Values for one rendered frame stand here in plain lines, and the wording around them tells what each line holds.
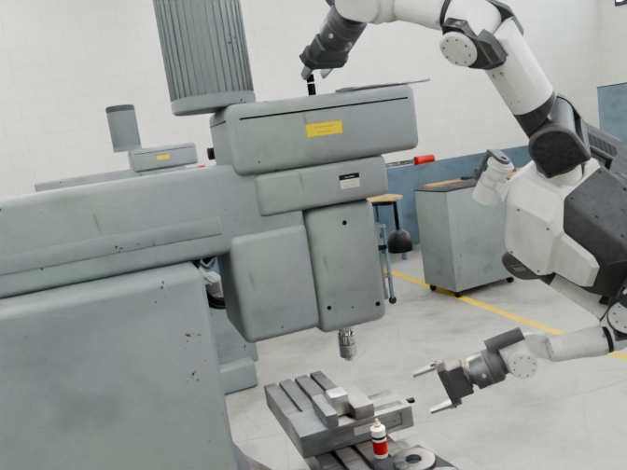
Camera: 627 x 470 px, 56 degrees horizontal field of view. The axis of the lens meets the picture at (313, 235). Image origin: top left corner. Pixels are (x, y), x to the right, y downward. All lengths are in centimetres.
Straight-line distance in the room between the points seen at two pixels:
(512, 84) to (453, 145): 817
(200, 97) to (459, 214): 484
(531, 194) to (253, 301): 66
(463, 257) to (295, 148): 483
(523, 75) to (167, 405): 96
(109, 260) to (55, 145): 665
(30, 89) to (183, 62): 668
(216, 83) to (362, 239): 51
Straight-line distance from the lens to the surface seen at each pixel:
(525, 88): 125
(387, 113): 146
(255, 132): 134
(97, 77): 801
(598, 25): 1130
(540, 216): 135
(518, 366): 154
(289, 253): 138
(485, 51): 119
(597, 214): 136
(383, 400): 190
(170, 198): 133
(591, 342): 159
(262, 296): 138
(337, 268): 145
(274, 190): 136
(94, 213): 133
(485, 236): 625
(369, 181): 144
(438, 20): 123
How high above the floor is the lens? 179
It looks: 9 degrees down
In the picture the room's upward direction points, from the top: 8 degrees counter-clockwise
